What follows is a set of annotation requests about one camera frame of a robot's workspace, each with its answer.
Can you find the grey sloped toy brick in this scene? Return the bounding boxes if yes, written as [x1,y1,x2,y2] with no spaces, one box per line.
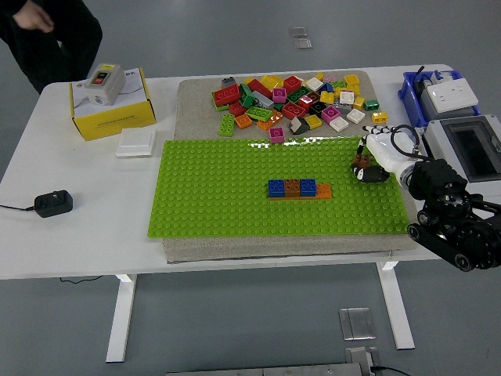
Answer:
[288,117,310,136]

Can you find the green studded baseplate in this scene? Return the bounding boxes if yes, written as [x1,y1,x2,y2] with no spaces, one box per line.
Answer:
[146,136,410,238]

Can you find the white table leg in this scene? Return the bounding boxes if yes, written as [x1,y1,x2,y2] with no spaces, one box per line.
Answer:
[376,261,416,351]
[105,273,138,363]

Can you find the grey metal bracket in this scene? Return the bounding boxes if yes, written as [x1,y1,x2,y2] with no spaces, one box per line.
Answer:
[344,346,380,376]

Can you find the white wall switch plate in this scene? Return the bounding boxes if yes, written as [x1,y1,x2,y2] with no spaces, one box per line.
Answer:
[115,128,157,159]

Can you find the grey push-button switch box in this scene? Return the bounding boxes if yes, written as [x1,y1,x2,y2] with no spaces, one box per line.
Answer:
[84,63,127,107]

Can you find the long grey toy brick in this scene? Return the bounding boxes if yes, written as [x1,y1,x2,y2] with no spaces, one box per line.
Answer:
[252,90,275,110]

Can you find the grey enclosure with window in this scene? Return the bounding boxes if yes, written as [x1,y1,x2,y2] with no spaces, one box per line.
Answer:
[413,114,501,197]

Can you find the black power adapter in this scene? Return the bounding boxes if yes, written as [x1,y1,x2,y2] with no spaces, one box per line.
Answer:
[34,190,74,219]

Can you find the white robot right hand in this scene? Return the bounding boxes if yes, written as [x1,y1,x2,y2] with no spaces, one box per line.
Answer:
[349,124,416,185]

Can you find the grey metal bar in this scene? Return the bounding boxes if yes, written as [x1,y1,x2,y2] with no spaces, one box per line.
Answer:
[166,362,365,376]

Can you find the large metal floor plate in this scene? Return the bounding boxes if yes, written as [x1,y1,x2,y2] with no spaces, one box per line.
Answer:
[338,307,377,341]

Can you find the large red toy brick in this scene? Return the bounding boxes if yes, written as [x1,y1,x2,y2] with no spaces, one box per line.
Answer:
[211,84,242,107]

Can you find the long lime green brick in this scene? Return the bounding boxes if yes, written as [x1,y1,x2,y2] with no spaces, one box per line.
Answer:
[245,106,274,121]
[218,114,236,138]

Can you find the blue plastic bin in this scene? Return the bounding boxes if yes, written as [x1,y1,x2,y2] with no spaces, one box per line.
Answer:
[398,70,483,130]

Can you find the white wall socket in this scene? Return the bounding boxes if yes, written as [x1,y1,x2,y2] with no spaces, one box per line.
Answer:
[426,78,480,114]

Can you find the yellow cardboard box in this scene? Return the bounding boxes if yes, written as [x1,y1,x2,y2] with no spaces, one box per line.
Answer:
[69,66,157,142]

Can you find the person's right hand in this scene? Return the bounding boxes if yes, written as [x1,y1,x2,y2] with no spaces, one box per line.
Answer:
[13,6,55,33]

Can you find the black floor cable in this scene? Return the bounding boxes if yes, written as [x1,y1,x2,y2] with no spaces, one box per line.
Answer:
[371,365,412,376]

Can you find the person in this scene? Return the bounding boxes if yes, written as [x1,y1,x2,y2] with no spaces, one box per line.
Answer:
[0,0,103,94]

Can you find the grey metal device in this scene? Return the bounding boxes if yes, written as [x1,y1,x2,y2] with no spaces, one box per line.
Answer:
[413,79,436,121]

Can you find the grey-brown mat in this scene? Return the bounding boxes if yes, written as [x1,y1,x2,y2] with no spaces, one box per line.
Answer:
[163,70,420,264]

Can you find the dark green toy brick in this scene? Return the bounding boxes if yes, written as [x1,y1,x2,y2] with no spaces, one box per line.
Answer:
[239,82,255,109]

